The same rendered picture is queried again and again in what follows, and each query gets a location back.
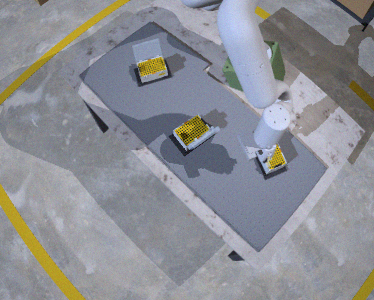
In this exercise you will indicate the yellow tip rack plate with black holes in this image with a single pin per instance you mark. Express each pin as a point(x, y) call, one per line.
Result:
point(151, 66)
point(277, 159)

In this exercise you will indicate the black holder plate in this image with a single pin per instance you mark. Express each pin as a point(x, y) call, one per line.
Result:
point(152, 81)
point(179, 146)
point(272, 174)

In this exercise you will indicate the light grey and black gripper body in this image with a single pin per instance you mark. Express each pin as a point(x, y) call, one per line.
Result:
point(265, 153)

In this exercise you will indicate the yellow perforated tip rack plate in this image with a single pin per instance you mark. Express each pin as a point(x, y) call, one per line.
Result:
point(192, 129)

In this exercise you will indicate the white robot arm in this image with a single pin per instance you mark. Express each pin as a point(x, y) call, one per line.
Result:
point(249, 55)

